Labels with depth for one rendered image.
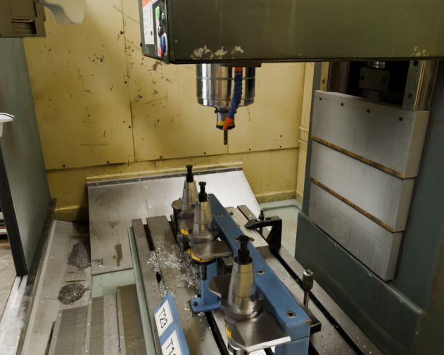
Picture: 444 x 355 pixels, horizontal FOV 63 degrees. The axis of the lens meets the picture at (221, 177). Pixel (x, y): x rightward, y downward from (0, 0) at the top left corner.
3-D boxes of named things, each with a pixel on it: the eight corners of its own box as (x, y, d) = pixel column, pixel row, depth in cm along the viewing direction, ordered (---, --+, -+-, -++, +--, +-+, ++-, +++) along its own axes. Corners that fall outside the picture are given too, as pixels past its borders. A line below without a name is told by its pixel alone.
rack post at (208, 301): (193, 315, 97) (190, 213, 87) (189, 302, 102) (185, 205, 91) (229, 307, 100) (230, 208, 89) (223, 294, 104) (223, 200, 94)
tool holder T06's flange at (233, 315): (269, 323, 52) (269, 309, 51) (228, 332, 51) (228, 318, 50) (253, 296, 58) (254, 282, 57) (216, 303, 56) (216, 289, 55)
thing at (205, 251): (196, 262, 65) (196, 258, 65) (189, 247, 70) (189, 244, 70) (233, 256, 67) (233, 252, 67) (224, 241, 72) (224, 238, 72)
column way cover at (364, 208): (383, 284, 109) (414, 112, 91) (302, 217, 151) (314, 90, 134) (396, 281, 110) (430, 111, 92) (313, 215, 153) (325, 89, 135)
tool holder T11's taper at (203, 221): (215, 234, 71) (215, 203, 69) (193, 237, 71) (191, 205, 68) (212, 225, 75) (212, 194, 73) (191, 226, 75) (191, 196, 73)
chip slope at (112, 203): (91, 301, 144) (82, 243, 135) (93, 225, 204) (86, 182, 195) (292, 262, 170) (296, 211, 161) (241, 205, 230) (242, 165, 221)
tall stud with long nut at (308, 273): (302, 315, 96) (307, 274, 92) (297, 308, 99) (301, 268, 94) (312, 313, 97) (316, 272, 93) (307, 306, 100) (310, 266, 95)
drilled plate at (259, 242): (197, 271, 109) (196, 256, 107) (178, 227, 134) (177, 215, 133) (267, 258, 115) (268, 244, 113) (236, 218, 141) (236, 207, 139)
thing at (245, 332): (238, 356, 46) (238, 351, 45) (225, 327, 50) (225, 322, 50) (288, 344, 48) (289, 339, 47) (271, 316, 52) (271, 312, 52)
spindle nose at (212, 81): (267, 104, 97) (269, 57, 93) (214, 110, 90) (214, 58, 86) (234, 97, 110) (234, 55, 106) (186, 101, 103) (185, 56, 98)
